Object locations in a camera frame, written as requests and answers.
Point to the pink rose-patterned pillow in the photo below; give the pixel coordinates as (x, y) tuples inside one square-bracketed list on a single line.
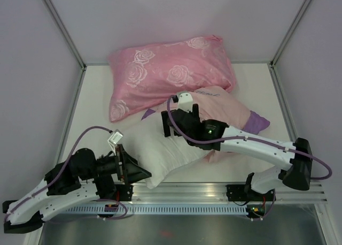
[(146, 76)]

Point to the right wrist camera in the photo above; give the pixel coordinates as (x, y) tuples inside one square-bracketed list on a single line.
[(183, 101)]

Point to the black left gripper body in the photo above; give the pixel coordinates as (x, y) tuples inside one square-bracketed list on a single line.
[(121, 157)]

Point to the right aluminium frame post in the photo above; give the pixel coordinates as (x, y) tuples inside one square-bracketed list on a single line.
[(290, 32)]

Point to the white slotted cable duct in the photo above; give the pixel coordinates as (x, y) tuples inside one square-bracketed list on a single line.
[(156, 209)]

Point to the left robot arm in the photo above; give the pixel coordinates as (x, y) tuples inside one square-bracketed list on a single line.
[(80, 179)]

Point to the aluminium frame post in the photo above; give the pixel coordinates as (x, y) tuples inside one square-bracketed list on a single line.
[(64, 32), (290, 32)]

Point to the white pillow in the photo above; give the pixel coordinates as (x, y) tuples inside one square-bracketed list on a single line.
[(145, 142)]

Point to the left aluminium frame post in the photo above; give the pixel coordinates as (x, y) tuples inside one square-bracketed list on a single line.
[(64, 32)]

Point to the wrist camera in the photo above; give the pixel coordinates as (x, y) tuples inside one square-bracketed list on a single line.
[(183, 101), (114, 140)]

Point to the aluminium front rail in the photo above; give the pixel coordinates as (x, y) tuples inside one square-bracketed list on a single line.
[(216, 193)]

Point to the purple Elsa pillowcase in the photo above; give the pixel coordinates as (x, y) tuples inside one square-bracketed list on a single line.
[(215, 103)]

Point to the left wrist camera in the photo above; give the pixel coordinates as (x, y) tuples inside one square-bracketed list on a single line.
[(114, 140)]

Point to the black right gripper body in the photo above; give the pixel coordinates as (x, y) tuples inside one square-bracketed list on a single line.
[(195, 112)]

